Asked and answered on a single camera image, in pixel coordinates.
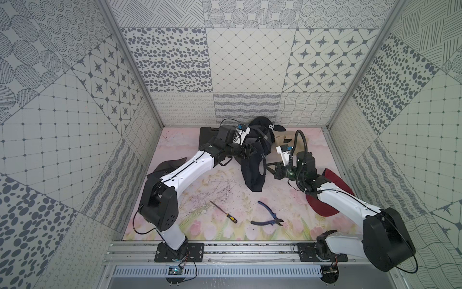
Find navy baseball cap metal buckle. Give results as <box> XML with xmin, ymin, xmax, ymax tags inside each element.
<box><xmin>237</xmin><ymin>151</ymin><xmax>267</xmax><ymax>192</ymax></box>

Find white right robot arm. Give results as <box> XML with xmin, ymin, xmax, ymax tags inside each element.
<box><xmin>265</xmin><ymin>152</ymin><xmax>416</xmax><ymax>272</ymax></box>

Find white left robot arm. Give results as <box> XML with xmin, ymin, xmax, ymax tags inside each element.
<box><xmin>137</xmin><ymin>125</ymin><xmax>256</xmax><ymax>260</ymax></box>

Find beige baseball cap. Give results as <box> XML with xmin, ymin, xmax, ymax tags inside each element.
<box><xmin>267</xmin><ymin>131</ymin><xmax>304</xmax><ymax>163</ymax></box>

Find dark red baseball cap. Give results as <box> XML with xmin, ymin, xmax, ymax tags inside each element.
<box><xmin>306</xmin><ymin>169</ymin><xmax>356</xmax><ymax>217</ymax></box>

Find dark grey baseball cap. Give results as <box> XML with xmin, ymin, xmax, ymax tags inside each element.
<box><xmin>147</xmin><ymin>157</ymin><xmax>186</xmax><ymax>179</ymax></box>

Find black plastic tool case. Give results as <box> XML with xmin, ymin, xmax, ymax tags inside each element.
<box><xmin>199</xmin><ymin>126</ymin><xmax>219</xmax><ymax>150</ymax></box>

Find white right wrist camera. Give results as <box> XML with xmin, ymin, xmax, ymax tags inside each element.
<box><xmin>276</xmin><ymin>144</ymin><xmax>293</xmax><ymax>166</ymax></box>

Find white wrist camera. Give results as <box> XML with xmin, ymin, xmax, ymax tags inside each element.
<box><xmin>233</xmin><ymin>124</ymin><xmax>251</xmax><ymax>145</ymax></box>
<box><xmin>276</xmin><ymin>144</ymin><xmax>293</xmax><ymax>166</ymax></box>

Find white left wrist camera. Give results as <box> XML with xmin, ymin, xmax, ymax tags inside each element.
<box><xmin>233</xmin><ymin>124</ymin><xmax>251</xmax><ymax>145</ymax></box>

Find blue handled pliers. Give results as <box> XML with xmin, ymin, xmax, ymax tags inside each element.
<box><xmin>250</xmin><ymin>200</ymin><xmax>285</xmax><ymax>227</ymax></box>

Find yellow handled screwdriver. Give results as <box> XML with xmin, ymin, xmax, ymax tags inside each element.
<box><xmin>210</xmin><ymin>201</ymin><xmax>238</xmax><ymax>224</ymax></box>

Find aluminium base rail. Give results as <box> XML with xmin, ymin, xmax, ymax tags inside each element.
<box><xmin>102</xmin><ymin>240</ymin><xmax>362</xmax><ymax>279</ymax></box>

